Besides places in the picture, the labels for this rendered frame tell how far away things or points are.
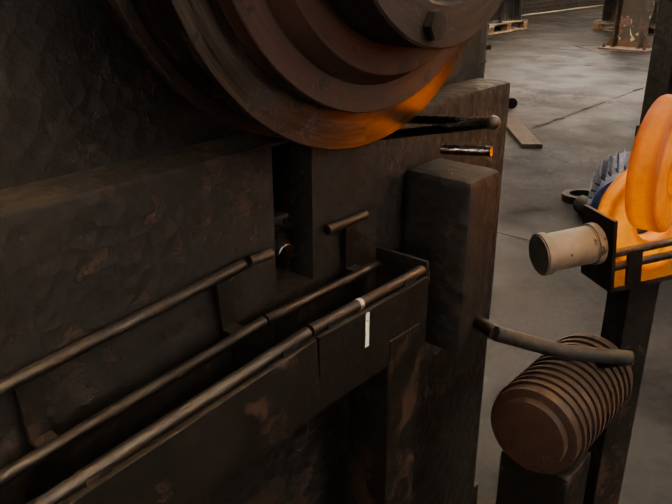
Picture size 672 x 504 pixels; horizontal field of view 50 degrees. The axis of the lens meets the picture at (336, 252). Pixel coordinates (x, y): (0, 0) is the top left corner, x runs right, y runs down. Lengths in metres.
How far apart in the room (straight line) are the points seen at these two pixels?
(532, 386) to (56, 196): 0.64
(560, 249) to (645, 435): 0.95
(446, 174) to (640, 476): 1.04
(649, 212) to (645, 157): 0.06
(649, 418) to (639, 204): 1.16
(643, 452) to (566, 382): 0.85
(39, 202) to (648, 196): 0.61
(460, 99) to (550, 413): 0.43
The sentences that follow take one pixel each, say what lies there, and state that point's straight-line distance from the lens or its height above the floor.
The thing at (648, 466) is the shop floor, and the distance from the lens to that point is 1.80.
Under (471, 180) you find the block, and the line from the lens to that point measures 0.88.
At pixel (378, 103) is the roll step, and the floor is 0.92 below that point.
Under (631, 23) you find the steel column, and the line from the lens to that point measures 9.58.
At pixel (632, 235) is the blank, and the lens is 1.09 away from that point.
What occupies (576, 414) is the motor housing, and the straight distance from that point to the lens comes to 0.98.
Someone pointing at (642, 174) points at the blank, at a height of 0.83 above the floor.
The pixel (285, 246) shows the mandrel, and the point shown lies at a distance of 0.80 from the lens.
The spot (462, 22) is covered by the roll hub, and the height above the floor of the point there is 0.99.
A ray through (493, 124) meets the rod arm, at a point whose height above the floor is 0.90.
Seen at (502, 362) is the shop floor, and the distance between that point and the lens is 2.08.
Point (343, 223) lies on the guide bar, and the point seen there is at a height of 0.76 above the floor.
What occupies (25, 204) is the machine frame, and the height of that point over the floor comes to 0.87.
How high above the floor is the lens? 1.05
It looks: 22 degrees down
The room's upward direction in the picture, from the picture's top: straight up
